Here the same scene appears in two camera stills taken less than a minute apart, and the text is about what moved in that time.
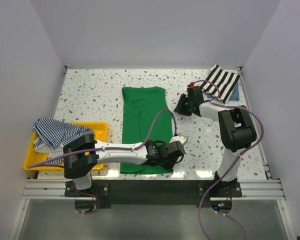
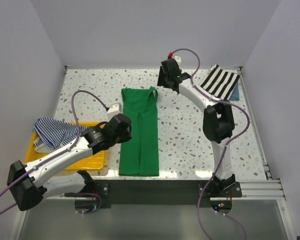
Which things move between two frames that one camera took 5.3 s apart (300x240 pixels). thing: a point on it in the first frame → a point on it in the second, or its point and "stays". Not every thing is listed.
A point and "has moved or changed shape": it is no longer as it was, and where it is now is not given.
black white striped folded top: x=226 y=81 stays
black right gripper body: x=183 y=107 → x=162 y=79
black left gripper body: x=168 y=163 → x=122 y=138
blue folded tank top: x=235 y=95 stays
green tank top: x=141 y=107 has moved or changed shape
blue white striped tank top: x=50 y=136 stays
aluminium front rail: x=55 y=189 stays
